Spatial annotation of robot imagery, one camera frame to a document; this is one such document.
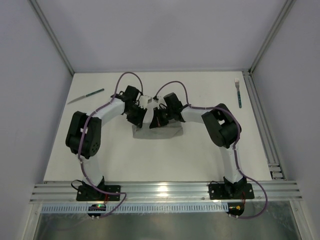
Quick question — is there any grey cloth napkin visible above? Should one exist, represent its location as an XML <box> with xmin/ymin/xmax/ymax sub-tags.
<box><xmin>132</xmin><ymin>122</ymin><xmax>184</xmax><ymax>140</ymax></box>

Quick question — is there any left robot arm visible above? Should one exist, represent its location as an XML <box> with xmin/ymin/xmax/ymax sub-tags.
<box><xmin>65</xmin><ymin>85</ymin><xmax>152</xmax><ymax>202</ymax></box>

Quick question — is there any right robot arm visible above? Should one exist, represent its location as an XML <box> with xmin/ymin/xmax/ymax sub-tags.
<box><xmin>149</xmin><ymin>92</ymin><xmax>247</xmax><ymax>198</ymax></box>

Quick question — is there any left controller board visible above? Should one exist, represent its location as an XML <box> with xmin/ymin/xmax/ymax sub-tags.
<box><xmin>87</xmin><ymin>203</ymin><xmax>107</xmax><ymax>220</ymax></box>

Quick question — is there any controller board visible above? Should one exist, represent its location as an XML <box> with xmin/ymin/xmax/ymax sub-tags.
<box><xmin>87</xmin><ymin>203</ymin><xmax>107</xmax><ymax>220</ymax></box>
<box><xmin>226</xmin><ymin>202</ymin><xmax>245</xmax><ymax>218</ymax></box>

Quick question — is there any right controller board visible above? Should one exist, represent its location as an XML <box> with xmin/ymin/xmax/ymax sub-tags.
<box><xmin>226</xmin><ymin>202</ymin><xmax>245</xmax><ymax>218</ymax></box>

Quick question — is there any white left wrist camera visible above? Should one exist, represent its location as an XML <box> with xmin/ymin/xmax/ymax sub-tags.
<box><xmin>138</xmin><ymin>95</ymin><xmax>153</xmax><ymax>109</ymax></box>

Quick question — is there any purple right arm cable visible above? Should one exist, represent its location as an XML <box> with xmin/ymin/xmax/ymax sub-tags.
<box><xmin>152</xmin><ymin>80</ymin><xmax>269</xmax><ymax>220</ymax></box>

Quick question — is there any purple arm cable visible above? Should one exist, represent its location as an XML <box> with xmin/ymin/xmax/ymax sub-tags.
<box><xmin>152</xmin><ymin>80</ymin><xmax>269</xmax><ymax>220</ymax></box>
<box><xmin>77</xmin><ymin>72</ymin><xmax>145</xmax><ymax>220</ymax></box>

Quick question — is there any knife with green handle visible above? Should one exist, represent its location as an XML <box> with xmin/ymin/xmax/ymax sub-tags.
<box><xmin>67</xmin><ymin>88</ymin><xmax>105</xmax><ymax>105</ymax></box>

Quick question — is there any fork with green handle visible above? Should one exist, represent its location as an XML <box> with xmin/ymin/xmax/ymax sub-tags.
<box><xmin>234</xmin><ymin>78</ymin><xmax>242</xmax><ymax>109</ymax></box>

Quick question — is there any aluminium front rail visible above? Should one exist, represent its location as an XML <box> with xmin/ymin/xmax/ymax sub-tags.
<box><xmin>29</xmin><ymin>180</ymin><xmax>303</xmax><ymax>203</ymax></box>

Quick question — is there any aluminium rail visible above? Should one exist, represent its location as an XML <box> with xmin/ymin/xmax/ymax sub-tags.
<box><xmin>242</xmin><ymin>70</ymin><xmax>287</xmax><ymax>181</ymax></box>
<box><xmin>29</xmin><ymin>180</ymin><xmax>303</xmax><ymax>203</ymax></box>

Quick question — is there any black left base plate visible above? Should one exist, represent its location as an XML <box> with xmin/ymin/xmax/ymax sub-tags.
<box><xmin>76</xmin><ymin>183</ymin><xmax>121</xmax><ymax>202</ymax></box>

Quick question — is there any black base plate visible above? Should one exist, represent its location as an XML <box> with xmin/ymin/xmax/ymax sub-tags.
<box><xmin>76</xmin><ymin>183</ymin><xmax>121</xmax><ymax>202</ymax></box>
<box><xmin>208</xmin><ymin>181</ymin><xmax>255</xmax><ymax>200</ymax></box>

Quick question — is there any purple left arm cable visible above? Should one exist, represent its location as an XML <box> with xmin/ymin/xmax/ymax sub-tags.
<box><xmin>77</xmin><ymin>72</ymin><xmax>145</xmax><ymax>220</ymax></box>

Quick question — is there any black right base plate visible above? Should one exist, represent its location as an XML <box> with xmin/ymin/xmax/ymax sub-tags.
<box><xmin>208</xmin><ymin>181</ymin><xmax>255</xmax><ymax>200</ymax></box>

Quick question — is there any aluminium right side rail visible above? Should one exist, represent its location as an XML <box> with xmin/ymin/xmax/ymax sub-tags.
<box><xmin>242</xmin><ymin>70</ymin><xmax>287</xmax><ymax>181</ymax></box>

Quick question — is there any slotted grey cable duct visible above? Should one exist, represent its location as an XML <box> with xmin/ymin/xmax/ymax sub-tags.
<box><xmin>40</xmin><ymin>202</ymin><xmax>228</xmax><ymax>214</ymax></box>

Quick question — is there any left corner frame post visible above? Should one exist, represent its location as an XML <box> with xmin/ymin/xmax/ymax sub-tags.
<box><xmin>27</xmin><ymin>0</ymin><xmax>75</xmax><ymax>76</ymax></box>

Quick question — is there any corner frame post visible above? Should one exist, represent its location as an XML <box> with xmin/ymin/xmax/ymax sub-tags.
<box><xmin>248</xmin><ymin>0</ymin><xmax>296</xmax><ymax>75</ymax></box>
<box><xmin>27</xmin><ymin>0</ymin><xmax>75</xmax><ymax>76</ymax></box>

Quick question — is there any right corner frame post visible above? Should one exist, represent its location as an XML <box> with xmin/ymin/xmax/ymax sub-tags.
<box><xmin>248</xmin><ymin>0</ymin><xmax>296</xmax><ymax>75</ymax></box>

